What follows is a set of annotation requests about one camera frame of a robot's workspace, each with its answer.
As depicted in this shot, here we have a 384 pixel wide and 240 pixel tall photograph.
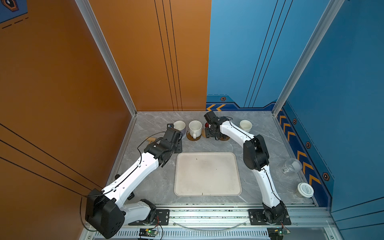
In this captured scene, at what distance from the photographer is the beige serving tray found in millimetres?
829

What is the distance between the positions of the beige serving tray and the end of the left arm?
334mm

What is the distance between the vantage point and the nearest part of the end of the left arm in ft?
1.79
